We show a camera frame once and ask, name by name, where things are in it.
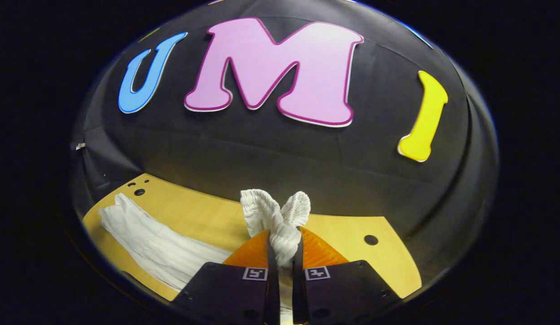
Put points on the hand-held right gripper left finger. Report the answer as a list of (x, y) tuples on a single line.
[(273, 293)]

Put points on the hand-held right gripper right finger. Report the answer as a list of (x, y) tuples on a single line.
[(298, 293)]

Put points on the white jeans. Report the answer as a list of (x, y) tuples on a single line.
[(162, 246)]

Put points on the black backdrop cloth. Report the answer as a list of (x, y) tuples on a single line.
[(280, 153)]

